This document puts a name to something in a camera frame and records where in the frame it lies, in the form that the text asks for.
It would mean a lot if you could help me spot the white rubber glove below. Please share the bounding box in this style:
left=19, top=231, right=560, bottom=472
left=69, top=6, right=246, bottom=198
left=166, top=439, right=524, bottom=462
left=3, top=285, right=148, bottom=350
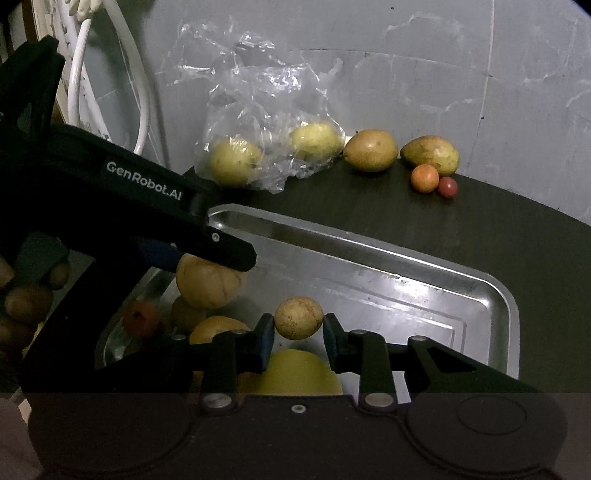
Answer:
left=67, top=0, right=100, bottom=19

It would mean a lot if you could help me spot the white flexible hose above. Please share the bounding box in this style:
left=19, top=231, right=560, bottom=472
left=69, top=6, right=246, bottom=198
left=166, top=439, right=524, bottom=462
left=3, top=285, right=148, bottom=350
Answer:
left=68, top=0, right=153, bottom=158

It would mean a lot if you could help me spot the small yellow bagged fruit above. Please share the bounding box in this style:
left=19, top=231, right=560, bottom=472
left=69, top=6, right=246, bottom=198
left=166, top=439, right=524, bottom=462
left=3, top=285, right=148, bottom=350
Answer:
left=289, top=121, right=343, bottom=160

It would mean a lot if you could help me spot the brown-yellow oval fruit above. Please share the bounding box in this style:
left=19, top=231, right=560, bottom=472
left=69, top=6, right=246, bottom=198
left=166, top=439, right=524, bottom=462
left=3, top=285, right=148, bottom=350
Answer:
left=342, top=129, right=399, bottom=173

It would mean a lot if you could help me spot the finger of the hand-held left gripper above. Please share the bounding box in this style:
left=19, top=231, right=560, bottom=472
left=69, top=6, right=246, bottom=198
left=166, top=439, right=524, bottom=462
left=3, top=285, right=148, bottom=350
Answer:
left=134, top=224, right=257, bottom=273
left=136, top=244, right=185, bottom=271

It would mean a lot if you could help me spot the dull yellow round fruit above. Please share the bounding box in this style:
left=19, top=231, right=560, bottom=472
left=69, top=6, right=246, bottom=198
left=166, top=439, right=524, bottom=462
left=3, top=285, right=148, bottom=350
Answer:
left=170, top=295, right=208, bottom=333

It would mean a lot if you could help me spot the red-orange small tomato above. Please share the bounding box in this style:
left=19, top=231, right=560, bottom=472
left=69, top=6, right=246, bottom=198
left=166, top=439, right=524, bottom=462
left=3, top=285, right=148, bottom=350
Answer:
left=122, top=300, right=162, bottom=340

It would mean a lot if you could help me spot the small orange round fruit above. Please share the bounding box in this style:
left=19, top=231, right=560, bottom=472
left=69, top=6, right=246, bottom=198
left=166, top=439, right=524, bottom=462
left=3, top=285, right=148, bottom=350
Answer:
left=411, top=165, right=439, bottom=193

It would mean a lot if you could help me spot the clear plastic bag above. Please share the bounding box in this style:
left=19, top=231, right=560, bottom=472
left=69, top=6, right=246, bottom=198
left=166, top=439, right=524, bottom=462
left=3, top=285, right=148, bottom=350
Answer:
left=157, top=21, right=347, bottom=195

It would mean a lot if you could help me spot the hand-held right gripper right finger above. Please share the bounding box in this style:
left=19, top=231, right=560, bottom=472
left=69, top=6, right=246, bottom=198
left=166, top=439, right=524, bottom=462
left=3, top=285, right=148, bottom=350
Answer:
left=323, top=314, right=543, bottom=411

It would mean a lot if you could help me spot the yellow lemon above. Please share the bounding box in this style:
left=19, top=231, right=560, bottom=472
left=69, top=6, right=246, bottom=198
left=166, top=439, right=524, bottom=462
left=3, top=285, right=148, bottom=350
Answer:
left=252, top=349, right=345, bottom=395

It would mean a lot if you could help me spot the metal tray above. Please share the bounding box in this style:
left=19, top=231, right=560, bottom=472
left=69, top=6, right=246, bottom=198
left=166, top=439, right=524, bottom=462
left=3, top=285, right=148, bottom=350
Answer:
left=95, top=203, right=520, bottom=395

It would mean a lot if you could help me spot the tan round passion fruit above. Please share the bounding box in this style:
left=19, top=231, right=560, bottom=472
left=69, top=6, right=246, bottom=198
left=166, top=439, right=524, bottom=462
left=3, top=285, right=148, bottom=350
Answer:
left=175, top=253, right=245, bottom=310

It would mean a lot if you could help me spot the orange-brown round fruit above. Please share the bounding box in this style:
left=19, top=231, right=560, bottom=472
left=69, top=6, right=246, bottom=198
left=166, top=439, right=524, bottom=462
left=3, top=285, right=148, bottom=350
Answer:
left=189, top=316, right=252, bottom=344

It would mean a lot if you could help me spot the person's left hand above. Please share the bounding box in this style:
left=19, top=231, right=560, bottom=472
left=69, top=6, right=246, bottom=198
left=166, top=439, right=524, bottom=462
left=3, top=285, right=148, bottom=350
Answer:
left=0, top=256, right=72, bottom=365

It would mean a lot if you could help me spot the small speckled tan fruit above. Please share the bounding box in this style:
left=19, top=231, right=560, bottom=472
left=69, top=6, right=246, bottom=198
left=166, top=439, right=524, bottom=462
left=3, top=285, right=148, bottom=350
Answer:
left=274, top=296, right=324, bottom=340

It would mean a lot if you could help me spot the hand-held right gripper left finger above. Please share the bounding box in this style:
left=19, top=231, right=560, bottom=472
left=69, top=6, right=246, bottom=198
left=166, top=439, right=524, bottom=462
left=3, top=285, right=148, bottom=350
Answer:
left=60, top=314, right=278, bottom=411

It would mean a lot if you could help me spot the large yellow bagged fruit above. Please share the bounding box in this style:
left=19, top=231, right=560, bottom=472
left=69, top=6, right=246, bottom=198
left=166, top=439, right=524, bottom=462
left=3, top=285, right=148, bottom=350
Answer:
left=209, top=140, right=264, bottom=186

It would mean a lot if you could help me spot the green-yellow mango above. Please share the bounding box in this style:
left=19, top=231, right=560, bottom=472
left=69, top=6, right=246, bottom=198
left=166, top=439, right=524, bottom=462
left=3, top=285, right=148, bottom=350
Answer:
left=400, top=135, right=461, bottom=176

